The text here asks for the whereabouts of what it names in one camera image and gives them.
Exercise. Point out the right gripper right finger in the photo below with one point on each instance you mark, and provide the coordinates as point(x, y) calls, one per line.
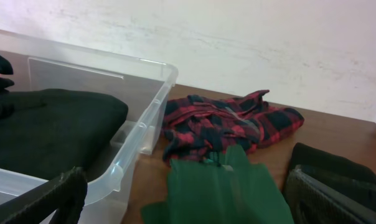
point(319, 196)

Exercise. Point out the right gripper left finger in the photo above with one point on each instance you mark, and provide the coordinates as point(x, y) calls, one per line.
point(62, 197)

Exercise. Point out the large black garment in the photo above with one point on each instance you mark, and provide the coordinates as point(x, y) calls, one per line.
point(45, 133)

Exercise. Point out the green folded garment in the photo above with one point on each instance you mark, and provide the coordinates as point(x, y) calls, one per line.
point(225, 188)

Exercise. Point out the clear plastic storage bin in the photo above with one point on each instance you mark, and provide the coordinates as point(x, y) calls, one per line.
point(142, 84)

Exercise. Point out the red plaid flannel garment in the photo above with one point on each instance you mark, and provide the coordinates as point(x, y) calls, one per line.
point(197, 128)

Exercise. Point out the black folded garment with strap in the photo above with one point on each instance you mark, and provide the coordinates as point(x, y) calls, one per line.
point(331, 165)

